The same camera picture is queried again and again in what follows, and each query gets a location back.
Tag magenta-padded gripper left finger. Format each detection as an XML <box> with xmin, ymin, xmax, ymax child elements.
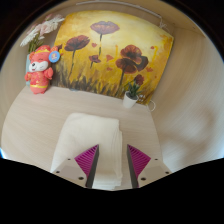
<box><xmin>50</xmin><ymin>143</ymin><xmax>101</xmax><ymax>189</ymax></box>

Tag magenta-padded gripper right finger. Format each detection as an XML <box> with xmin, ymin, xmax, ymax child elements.
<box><xmin>126</xmin><ymin>143</ymin><xmax>173</xmax><ymax>189</ymax></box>

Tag cream white towel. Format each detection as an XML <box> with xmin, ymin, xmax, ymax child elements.
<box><xmin>49</xmin><ymin>112</ymin><xmax>124</xmax><ymax>192</ymax></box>

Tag small plant in white pot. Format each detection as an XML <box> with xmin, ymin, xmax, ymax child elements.
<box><xmin>122</xmin><ymin>82</ymin><xmax>143</xmax><ymax>109</ymax></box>

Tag red plush toy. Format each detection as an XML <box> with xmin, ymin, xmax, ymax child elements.
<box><xmin>24</xmin><ymin>44</ymin><xmax>62</xmax><ymax>95</ymax></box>

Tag light blue vase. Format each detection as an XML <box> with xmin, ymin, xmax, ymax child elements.
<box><xmin>25</xmin><ymin>53</ymin><xmax>33</xmax><ymax>87</ymax></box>

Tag yellow poppy painting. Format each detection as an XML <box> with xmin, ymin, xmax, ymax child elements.
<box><xmin>51</xmin><ymin>9</ymin><xmax>175</xmax><ymax>106</ymax></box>

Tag pink and white flower bouquet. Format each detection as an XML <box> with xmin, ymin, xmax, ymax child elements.
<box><xmin>19</xmin><ymin>13</ymin><xmax>66</xmax><ymax>54</ymax></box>

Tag white cable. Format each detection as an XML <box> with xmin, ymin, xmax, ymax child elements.
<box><xmin>137</xmin><ymin>94</ymin><xmax>157</xmax><ymax>113</ymax></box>

